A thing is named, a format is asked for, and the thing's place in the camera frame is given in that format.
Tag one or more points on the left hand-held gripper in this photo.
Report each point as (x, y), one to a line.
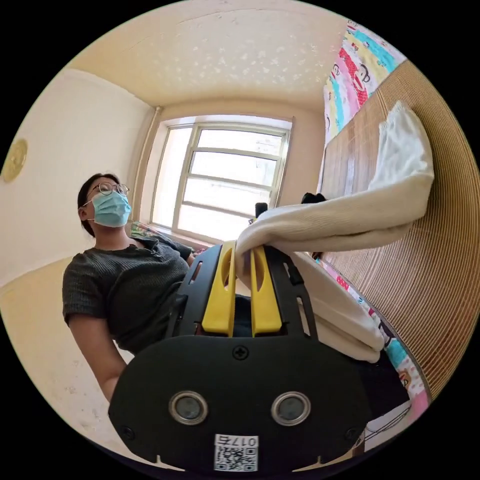
(314, 198)

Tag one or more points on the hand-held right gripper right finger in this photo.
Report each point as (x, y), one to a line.
(264, 303)

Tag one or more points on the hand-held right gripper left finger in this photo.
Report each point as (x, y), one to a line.
(221, 300)

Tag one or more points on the white long sleeve garment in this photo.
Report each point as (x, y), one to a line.
(337, 221)

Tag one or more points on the person's right forearm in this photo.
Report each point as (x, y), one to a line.
(110, 378)

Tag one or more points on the person's body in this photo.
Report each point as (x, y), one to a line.
(127, 277)

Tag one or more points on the round gold ceiling lamp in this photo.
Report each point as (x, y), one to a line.
(15, 161)

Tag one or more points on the window with white frame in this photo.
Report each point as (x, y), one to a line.
(225, 180)

